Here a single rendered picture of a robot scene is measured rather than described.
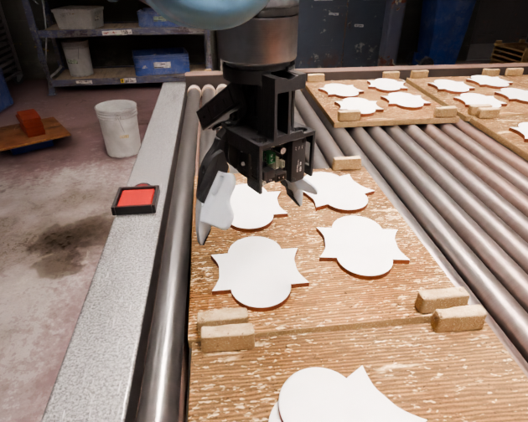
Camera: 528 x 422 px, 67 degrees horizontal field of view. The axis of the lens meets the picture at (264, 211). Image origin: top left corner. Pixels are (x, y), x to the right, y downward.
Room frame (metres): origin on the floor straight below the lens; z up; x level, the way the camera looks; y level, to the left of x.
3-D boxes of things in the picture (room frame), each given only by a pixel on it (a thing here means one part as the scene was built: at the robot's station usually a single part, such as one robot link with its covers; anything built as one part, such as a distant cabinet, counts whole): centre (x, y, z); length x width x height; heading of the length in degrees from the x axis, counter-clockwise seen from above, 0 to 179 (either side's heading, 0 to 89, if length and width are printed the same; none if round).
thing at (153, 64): (4.97, 1.22, 0.25); 0.62 x 0.42 x 0.22; 107
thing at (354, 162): (0.74, -0.17, 0.95); 0.06 x 0.02 x 0.03; 97
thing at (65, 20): (4.81, 2.00, 0.74); 0.44 x 0.36 x 0.20; 86
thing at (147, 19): (4.99, 1.13, 0.72); 0.50 x 0.38 x 0.16; 92
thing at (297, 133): (0.40, 0.00, 1.16); 0.09 x 0.08 x 0.12; 36
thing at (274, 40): (0.41, 0.00, 1.24); 0.08 x 0.08 x 0.05
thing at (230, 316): (0.32, 0.05, 0.95); 0.06 x 0.02 x 0.03; 97
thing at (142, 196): (0.64, 0.24, 0.92); 0.06 x 0.06 x 0.01; 6
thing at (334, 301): (0.53, -0.06, 0.93); 0.41 x 0.35 x 0.02; 7
